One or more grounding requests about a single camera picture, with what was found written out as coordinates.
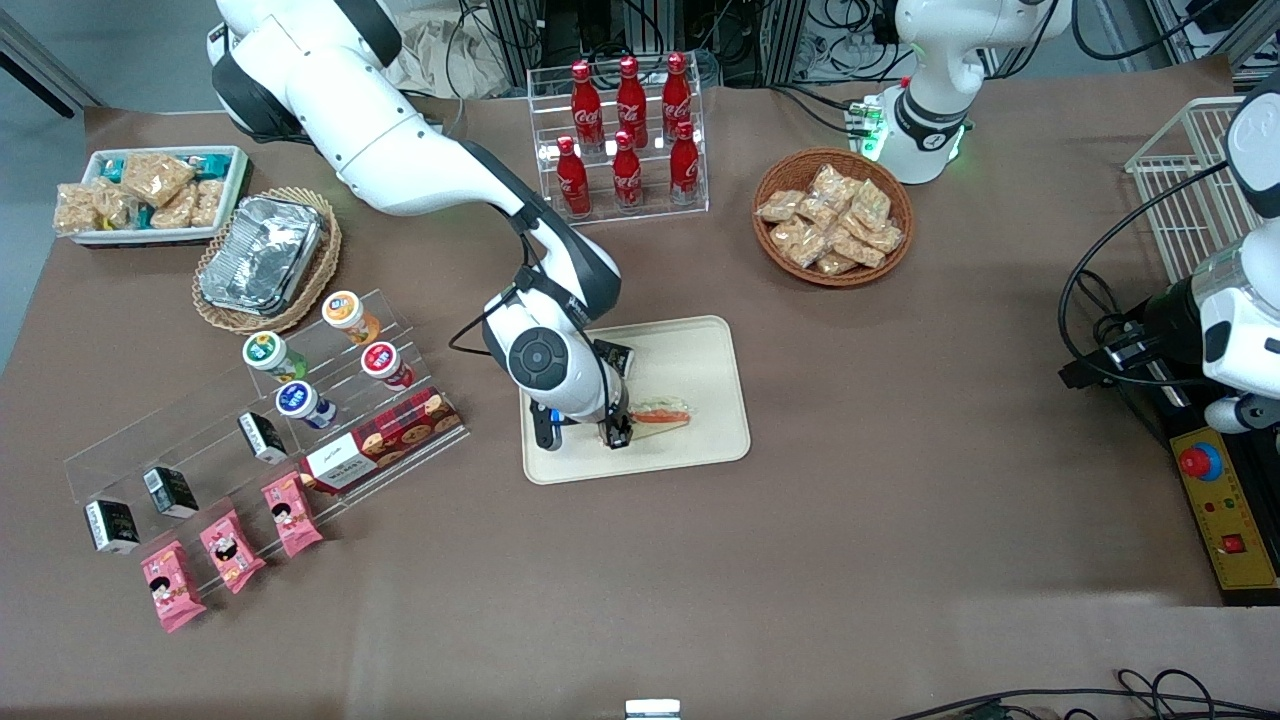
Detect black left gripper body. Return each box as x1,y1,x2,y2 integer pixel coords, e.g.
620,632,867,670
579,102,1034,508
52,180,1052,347
1058,282,1203,392

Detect triangle sandwich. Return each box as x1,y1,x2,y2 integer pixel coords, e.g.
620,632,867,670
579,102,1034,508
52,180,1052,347
630,397,694,429

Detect cream plastic serving tray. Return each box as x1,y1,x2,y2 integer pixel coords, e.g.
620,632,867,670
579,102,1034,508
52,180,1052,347
517,315,752,486

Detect small black snack box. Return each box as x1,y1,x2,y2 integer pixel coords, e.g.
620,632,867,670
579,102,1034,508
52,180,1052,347
83,498,142,556
141,465,200,521
592,338,638,381
236,411,290,467

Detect yellow emergency stop box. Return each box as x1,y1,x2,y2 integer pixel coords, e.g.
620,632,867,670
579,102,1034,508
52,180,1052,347
1150,385,1280,607

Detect clear acrylic bottle rack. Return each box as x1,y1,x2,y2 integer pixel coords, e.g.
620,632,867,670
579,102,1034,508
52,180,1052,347
527,52,710,231

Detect red plaid cookie box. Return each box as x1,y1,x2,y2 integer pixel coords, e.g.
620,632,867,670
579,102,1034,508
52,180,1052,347
299,387,465,497

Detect red cola bottle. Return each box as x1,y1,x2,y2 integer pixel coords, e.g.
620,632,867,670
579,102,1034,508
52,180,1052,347
556,136,592,219
668,121,702,206
611,130,645,212
615,56,649,149
570,60,605,153
661,52,694,141

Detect round brown wicker basket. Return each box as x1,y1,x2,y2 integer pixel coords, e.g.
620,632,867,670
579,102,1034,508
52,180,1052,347
752,148,915,288

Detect red lid cup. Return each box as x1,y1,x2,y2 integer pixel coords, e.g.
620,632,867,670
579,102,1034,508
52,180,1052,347
359,341,417,392

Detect orange lid cup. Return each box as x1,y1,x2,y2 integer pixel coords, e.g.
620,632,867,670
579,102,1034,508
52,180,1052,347
321,290,384,347

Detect blue lid cup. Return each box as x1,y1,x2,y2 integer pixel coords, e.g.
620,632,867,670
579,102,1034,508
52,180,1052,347
274,380,339,432

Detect oval light wicker basket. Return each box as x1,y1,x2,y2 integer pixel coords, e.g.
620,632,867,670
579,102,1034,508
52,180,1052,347
191,186,344,336

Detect pink snack packet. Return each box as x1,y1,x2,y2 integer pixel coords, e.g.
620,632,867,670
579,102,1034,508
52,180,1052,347
260,471,326,559
139,539,209,635
198,508,268,596

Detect green lid cup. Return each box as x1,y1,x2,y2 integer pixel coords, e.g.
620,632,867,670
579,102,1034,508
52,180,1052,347
241,331,310,384

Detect silver foil container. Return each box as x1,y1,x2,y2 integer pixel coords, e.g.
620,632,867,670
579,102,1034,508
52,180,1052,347
197,194,324,318

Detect beige crumpled cloth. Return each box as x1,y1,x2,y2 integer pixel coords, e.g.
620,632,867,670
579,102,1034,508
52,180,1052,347
385,12,513,101

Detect background equipment rack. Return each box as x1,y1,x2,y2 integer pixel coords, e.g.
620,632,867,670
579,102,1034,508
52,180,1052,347
458,0,906,89

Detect white rectangular snack bin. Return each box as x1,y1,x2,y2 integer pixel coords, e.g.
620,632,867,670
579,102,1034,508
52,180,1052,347
53,145,252,249

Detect clear acrylic stepped shelf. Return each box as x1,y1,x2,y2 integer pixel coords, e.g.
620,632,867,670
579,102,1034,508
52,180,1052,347
62,288,472,593

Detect large puffed snack bag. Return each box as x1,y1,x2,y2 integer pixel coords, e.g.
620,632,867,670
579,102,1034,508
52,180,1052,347
120,151,197,207

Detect black looped cable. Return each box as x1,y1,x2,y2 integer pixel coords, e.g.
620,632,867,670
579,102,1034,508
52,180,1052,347
1057,158,1233,391

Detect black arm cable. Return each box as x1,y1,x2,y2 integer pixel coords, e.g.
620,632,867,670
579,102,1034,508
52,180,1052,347
447,232,546,358

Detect white wire basket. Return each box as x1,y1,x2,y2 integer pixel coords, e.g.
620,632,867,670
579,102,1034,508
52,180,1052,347
1124,96,1267,287

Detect black floor cables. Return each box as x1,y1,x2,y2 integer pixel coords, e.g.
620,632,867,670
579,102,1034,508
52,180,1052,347
888,667,1280,720

